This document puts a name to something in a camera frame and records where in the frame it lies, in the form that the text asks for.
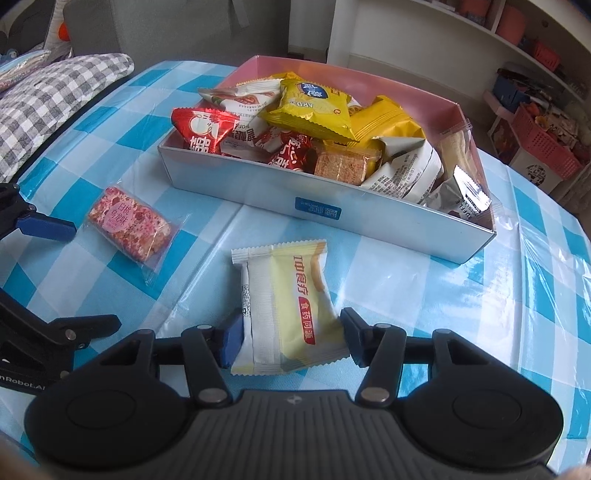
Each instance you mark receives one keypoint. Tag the white shelf unit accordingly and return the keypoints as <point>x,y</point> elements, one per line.
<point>369,41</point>

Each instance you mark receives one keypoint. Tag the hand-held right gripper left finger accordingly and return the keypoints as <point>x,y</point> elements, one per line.
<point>233,344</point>

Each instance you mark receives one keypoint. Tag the white black-print snack packet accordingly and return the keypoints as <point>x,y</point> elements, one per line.
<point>242,138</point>

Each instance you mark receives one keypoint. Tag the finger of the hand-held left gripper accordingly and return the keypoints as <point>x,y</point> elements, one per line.
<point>46,227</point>
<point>69,330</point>

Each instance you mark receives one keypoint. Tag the clear brown biscuit packet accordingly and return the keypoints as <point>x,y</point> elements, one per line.
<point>341,166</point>

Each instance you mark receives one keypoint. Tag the blue checked tablecloth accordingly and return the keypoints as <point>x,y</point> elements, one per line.
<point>531,277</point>

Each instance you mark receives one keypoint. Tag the silver snack packet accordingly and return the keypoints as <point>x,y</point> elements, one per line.
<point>466,194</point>

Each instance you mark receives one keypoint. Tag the grey checked pillow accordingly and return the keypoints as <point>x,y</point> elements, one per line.
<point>55,101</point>

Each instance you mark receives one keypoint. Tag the large yellow snack packet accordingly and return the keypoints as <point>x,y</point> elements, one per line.
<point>383,120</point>

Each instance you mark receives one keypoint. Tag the pastel zip pouch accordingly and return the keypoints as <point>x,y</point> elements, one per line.
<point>23,69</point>

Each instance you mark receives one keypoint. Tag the large pink basket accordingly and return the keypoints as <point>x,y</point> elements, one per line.
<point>545,143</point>

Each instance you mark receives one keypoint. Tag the white pecan snack packet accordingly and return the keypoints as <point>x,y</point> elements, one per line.
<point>240,94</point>

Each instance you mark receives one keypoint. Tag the blue storage box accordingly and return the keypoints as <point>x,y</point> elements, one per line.
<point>508,92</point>

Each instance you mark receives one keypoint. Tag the clear beige wafer packet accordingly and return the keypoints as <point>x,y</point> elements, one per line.
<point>457,147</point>

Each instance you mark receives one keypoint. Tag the grey sofa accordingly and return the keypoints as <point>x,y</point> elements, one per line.
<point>161,32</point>

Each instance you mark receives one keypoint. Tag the yellow chips packet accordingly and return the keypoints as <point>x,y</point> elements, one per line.
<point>314,106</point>

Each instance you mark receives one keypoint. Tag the white grey snack packet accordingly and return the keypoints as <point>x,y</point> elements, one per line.
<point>406,170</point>

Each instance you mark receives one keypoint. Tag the red snack packet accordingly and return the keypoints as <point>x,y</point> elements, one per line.
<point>203,129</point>
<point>291,147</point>

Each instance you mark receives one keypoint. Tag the pink-lined cardboard box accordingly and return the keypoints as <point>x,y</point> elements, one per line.
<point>369,217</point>

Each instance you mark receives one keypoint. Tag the red basket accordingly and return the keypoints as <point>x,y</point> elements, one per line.
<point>545,54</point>

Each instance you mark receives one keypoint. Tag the pink nougat snack packet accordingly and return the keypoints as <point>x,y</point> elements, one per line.
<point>129,221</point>

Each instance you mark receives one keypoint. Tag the pale yellow snack packet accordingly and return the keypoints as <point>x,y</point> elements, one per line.
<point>295,314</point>

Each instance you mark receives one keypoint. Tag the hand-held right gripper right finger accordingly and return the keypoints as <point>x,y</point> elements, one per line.
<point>353,339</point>

